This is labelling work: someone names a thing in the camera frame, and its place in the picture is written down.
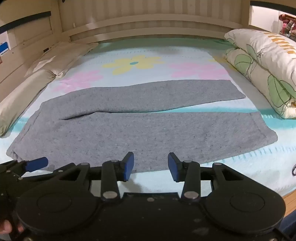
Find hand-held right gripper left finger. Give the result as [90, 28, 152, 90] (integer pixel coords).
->
[52, 152, 135, 201]

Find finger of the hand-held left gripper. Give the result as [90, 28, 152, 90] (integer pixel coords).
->
[0, 157, 49, 179]

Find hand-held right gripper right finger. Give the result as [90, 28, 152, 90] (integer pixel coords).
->
[168, 152, 246, 201]

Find grey pants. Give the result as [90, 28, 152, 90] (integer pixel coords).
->
[6, 79, 278, 173]

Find person's left hand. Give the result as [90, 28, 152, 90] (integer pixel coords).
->
[0, 220, 25, 235]

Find long beige pillow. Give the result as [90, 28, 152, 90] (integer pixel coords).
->
[0, 69, 56, 137]

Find floral bed sheet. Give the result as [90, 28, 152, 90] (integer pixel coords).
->
[0, 38, 296, 196]

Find cream folded cloth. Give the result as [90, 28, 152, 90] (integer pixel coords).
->
[24, 42, 99, 78]

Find folded leaf print quilt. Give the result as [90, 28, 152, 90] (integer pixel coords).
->
[223, 28, 296, 120]

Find colourful patterned cloth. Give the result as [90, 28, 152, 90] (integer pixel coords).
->
[278, 13, 296, 42]

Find blue white wall label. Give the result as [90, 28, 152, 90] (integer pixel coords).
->
[0, 31, 11, 53]

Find dark rail strip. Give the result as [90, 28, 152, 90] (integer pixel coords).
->
[0, 11, 51, 33]

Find cream wooden bed frame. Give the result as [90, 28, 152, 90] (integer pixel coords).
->
[0, 0, 296, 103]

